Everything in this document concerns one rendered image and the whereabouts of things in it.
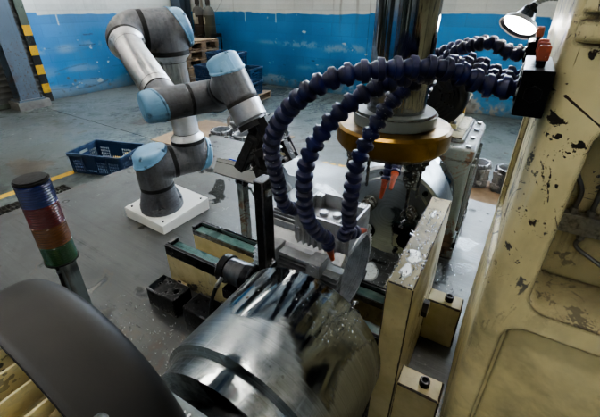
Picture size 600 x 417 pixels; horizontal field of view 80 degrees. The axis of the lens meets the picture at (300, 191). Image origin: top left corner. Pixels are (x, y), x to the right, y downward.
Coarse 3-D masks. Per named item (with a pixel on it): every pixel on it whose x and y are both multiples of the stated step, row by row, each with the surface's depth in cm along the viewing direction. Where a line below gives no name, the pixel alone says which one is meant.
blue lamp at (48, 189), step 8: (48, 184) 66; (16, 192) 64; (24, 192) 64; (32, 192) 64; (40, 192) 65; (48, 192) 67; (24, 200) 65; (32, 200) 65; (40, 200) 66; (48, 200) 67; (56, 200) 69; (24, 208) 66; (32, 208) 66; (40, 208) 66
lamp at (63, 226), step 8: (64, 224) 71; (32, 232) 68; (40, 232) 68; (48, 232) 68; (56, 232) 69; (64, 232) 71; (40, 240) 69; (48, 240) 69; (56, 240) 70; (64, 240) 71; (40, 248) 70; (48, 248) 70
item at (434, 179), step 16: (400, 176) 83; (432, 176) 85; (448, 176) 92; (368, 192) 89; (400, 192) 85; (432, 192) 81; (448, 192) 89; (384, 208) 89; (400, 208) 86; (416, 208) 84; (384, 224) 91; (416, 224) 86; (384, 240) 93; (400, 240) 89
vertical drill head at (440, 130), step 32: (384, 0) 47; (416, 0) 45; (384, 32) 48; (416, 32) 47; (384, 96) 52; (416, 96) 51; (352, 128) 54; (416, 128) 51; (448, 128) 54; (384, 160) 51; (416, 160) 51; (416, 192) 64
